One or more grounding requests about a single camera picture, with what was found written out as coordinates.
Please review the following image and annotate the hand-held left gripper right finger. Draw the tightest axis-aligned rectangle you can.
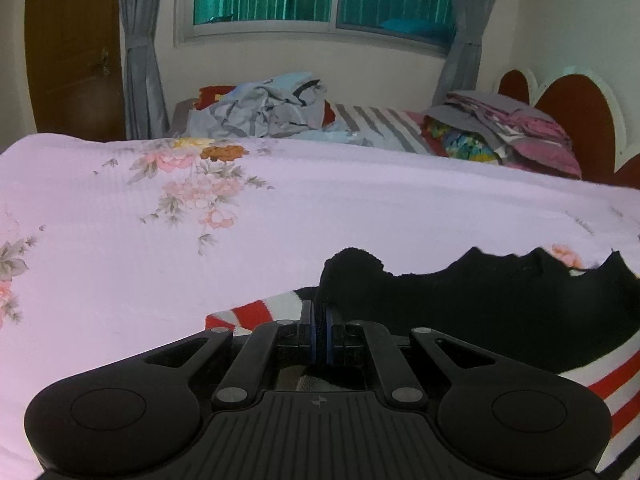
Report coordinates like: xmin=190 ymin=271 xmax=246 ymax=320
xmin=325 ymin=307 xmax=501 ymax=412

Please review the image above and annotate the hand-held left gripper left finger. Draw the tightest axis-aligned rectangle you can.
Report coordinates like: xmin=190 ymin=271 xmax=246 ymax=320
xmin=142 ymin=302 xmax=321 ymax=413

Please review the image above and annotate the striped knit sweater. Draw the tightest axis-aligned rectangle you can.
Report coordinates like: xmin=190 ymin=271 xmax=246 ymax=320
xmin=205 ymin=246 xmax=640 ymax=478

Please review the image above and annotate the pile of loose clothes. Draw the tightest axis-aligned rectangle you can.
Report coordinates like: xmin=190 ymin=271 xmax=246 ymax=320
xmin=187 ymin=72 xmax=333 ymax=140

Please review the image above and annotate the stack of folded clothes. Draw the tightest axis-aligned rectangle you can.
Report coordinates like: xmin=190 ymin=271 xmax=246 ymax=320
xmin=422 ymin=90 xmax=583 ymax=180

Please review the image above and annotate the pink floral blanket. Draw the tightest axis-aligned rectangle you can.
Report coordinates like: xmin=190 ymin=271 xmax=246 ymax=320
xmin=0 ymin=132 xmax=640 ymax=478

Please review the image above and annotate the grey striped pillow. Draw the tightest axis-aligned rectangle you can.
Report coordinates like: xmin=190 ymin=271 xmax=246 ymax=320
xmin=300 ymin=102 xmax=436 ymax=155

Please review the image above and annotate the red cloth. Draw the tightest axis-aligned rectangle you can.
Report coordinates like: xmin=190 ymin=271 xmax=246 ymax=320
xmin=192 ymin=85 xmax=236 ymax=110

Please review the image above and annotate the teal cloth bundle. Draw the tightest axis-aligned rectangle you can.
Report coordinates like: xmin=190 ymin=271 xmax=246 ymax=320
xmin=377 ymin=17 xmax=443 ymax=36

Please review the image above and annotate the grey curtain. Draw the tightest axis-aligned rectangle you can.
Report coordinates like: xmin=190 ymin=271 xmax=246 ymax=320
xmin=432 ymin=0 xmax=511 ymax=108
xmin=116 ymin=0 xmax=171 ymax=140

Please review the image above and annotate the red and white headboard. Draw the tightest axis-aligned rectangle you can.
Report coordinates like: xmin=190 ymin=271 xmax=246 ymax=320
xmin=497 ymin=65 xmax=640 ymax=191

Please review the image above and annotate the brown wooden door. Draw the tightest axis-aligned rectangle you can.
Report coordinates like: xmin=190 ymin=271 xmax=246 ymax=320
xmin=25 ymin=0 xmax=126 ymax=141

